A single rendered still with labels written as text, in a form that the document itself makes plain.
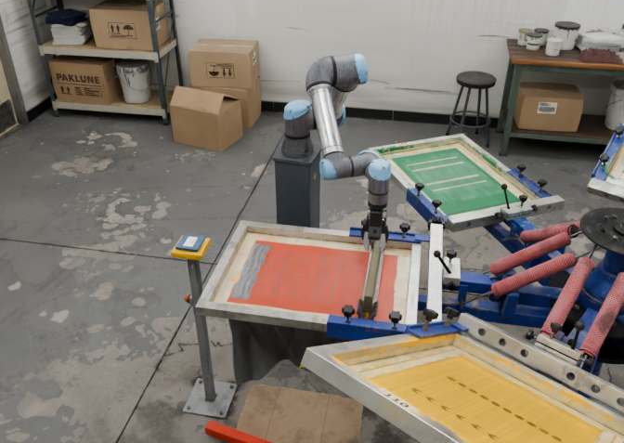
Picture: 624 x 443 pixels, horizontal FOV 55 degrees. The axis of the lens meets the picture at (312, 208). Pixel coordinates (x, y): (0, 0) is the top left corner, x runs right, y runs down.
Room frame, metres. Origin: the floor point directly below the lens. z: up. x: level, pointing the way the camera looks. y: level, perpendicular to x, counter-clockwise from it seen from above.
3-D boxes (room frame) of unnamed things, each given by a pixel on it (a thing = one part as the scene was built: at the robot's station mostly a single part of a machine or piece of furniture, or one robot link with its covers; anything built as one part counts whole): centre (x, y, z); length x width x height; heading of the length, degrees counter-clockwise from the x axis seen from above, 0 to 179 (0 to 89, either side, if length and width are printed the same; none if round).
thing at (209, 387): (2.10, 0.51, 0.48); 0.22 x 0.22 x 0.96; 79
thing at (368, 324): (1.55, -0.20, 0.97); 0.30 x 0.05 x 0.07; 79
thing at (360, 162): (1.94, -0.19, 1.41); 0.11 x 0.11 x 0.08; 14
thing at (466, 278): (1.77, -0.57, 1.02); 0.17 x 0.06 x 0.05; 79
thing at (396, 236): (2.10, -0.31, 0.97); 0.30 x 0.05 x 0.07; 79
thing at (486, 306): (1.79, -0.45, 0.89); 1.24 x 0.06 x 0.06; 79
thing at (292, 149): (2.49, 0.07, 1.25); 0.15 x 0.15 x 0.10
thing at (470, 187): (2.53, -0.76, 1.05); 1.08 x 0.61 x 0.23; 19
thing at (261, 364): (1.68, 0.07, 0.74); 0.46 x 0.04 x 0.42; 79
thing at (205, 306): (1.87, -0.02, 0.97); 0.79 x 0.58 x 0.04; 79
